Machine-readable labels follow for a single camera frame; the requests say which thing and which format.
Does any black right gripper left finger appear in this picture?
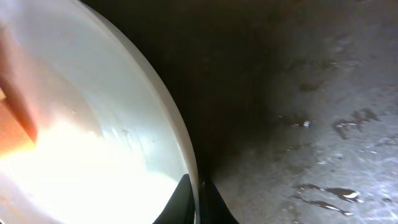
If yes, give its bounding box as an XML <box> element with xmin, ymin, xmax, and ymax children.
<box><xmin>153</xmin><ymin>174</ymin><xmax>195</xmax><ymax>224</ymax></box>

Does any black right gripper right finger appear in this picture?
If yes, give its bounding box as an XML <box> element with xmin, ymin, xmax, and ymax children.
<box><xmin>199</xmin><ymin>178</ymin><xmax>239</xmax><ymax>224</ymax></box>

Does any white deep plate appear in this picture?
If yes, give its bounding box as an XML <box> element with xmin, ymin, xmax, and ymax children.
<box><xmin>1</xmin><ymin>0</ymin><xmax>200</xmax><ymax>223</ymax></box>

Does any green and yellow sponge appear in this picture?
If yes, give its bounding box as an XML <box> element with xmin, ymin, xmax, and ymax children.
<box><xmin>1</xmin><ymin>27</ymin><xmax>37</xmax><ymax>158</ymax></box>

